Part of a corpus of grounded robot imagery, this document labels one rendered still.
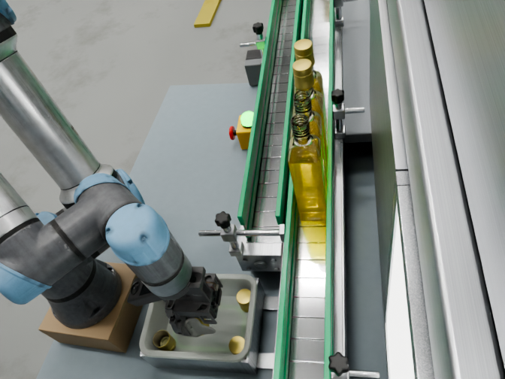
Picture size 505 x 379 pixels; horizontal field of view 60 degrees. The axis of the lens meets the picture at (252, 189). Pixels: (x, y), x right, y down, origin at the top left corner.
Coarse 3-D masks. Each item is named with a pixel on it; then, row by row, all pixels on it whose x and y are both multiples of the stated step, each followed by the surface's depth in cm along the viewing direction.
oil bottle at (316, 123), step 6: (294, 114) 79; (318, 114) 78; (312, 120) 77; (318, 120) 77; (312, 126) 76; (318, 126) 77; (312, 132) 77; (318, 132) 77; (324, 144) 84; (324, 150) 83; (324, 156) 83; (324, 162) 83
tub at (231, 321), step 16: (224, 288) 93; (240, 288) 92; (256, 288) 87; (160, 304) 92; (224, 304) 94; (160, 320) 91; (224, 320) 92; (240, 320) 91; (144, 336) 85; (176, 336) 92; (208, 336) 90; (224, 336) 89; (240, 336) 89; (144, 352) 83; (160, 352) 83; (176, 352) 82; (192, 352) 89; (208, 352) 88; (224, 352) 87; (240, 352) 80
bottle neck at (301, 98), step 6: (294, 96) 74; (300, 96) 75; (306, 96) 74; (294, 102) 74; (300, 102) 73; (306, 102) 73; (300, 108) 74; (306, 108) 74; (306, 114) 75; (312, 114) 76
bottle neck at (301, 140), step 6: (300, 114) 71; (294, 120) 71; (300, 120) 72; (306, 120) 70; (294, 126) 70; (300, 126) 69; (306, 126) 70; (294, 132) 71; (300, 132) 70; (306, 132) 71; (294, 138) 73; (300, 138) 72; (306, 138) 72; (300, 144) 73; (306, 144) 73
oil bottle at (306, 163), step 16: (320, 144) 75; (288, 160) 75; (304, 160) 74; (320, 160) 74; (304, 176) 77; (320, 176) 77; (304, 192) 81; (320, 192) 80; (304, 208) 85; (320, 208) 85
